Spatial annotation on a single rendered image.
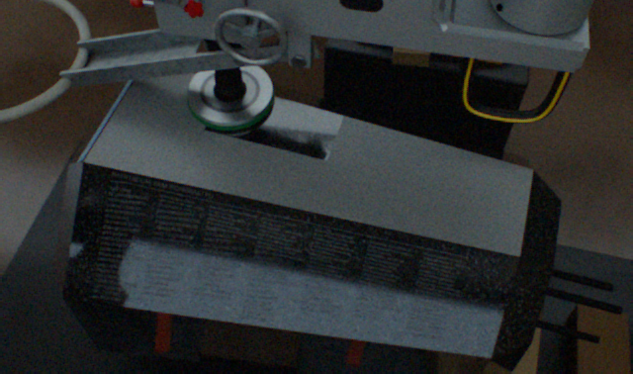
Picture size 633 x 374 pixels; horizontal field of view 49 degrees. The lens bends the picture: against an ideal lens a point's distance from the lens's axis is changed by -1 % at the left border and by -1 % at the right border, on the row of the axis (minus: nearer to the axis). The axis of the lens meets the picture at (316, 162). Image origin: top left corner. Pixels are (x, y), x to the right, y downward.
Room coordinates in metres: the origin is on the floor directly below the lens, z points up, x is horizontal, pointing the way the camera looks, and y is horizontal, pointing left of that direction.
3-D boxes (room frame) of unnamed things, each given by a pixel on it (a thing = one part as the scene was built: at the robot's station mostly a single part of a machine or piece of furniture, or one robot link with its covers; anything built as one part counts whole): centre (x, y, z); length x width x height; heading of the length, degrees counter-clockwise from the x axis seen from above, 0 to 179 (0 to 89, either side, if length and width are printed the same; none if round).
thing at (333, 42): (1.69, -0.38, 0.37); 0.66 x 0.66 x 0.74; 76
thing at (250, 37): (1.03, 0.12, 1.23); 0.15 x 0.10 x 0.15; 79
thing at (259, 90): (1.17, 0.22, 0.88); 0.21 x 0.21 x 0.01
